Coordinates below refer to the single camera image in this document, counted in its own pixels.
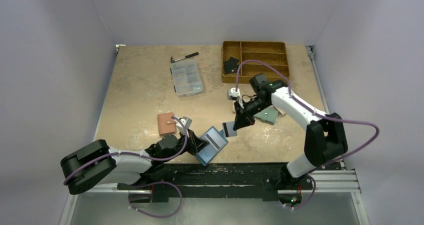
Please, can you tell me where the pink leather card holder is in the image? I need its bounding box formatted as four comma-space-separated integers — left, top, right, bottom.
157, 112, 176, 136

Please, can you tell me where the black metal base rail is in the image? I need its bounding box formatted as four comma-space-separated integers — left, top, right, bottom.
117, 162, 313, 204

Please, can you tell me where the clear plastic screw organizer box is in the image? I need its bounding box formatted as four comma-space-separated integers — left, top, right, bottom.
170, 58, 203, 97

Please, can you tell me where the claw hammer black handle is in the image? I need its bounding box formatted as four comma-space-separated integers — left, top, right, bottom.
170, 52, 199, 64

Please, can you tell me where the grey striped card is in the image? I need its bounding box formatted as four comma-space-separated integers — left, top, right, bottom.
222, 121, 238, 138

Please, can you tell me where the black VIP credit card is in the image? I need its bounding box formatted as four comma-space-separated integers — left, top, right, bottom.
223, 60, 238, 75

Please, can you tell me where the teal green card holder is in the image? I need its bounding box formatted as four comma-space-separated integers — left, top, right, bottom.
254, 106, 280, 125

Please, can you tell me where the blue leather card holder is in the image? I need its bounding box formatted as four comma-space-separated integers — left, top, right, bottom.
196, 126, 229, 166

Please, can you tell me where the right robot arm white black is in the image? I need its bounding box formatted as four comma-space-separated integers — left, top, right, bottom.
227, 73, 348, 183

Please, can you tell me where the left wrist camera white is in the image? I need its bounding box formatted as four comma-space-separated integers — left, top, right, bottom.
173, 116, 192, 134

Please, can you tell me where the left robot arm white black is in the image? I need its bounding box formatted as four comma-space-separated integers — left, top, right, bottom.
60, 129, 209, 195

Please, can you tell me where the aluminium frame rail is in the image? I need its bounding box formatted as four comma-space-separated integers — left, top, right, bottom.
76, 170, 360, 195

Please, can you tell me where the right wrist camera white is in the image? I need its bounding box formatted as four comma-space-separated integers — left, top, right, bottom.
227, 87, 244, 109

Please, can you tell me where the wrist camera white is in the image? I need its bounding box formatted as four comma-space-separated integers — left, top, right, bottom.
227, 87, 244, 109
173, 116, 192, 134

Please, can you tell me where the wicker cutlery tray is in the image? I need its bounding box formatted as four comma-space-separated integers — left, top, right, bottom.
221, 41, 290, 84

